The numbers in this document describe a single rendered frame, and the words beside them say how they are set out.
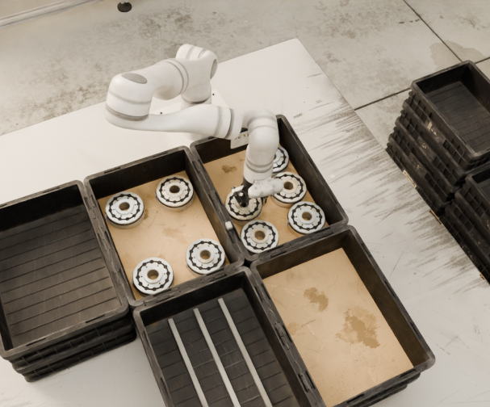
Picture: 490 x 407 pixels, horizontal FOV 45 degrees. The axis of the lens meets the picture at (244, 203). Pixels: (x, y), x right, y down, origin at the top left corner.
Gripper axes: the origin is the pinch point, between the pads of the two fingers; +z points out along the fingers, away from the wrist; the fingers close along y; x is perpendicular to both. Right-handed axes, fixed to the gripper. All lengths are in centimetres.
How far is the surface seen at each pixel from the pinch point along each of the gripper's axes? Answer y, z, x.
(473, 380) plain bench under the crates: -43, 16, 60
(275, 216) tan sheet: -4.9, 2.6, 4.8
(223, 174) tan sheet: 5.1, 2.5, -12.8
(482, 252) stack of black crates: -93, 60, 12
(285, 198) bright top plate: -8.7, -0.2, 1.3
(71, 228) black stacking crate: 50, 3, -7
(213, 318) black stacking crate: 19.9, 2.9, 28.3
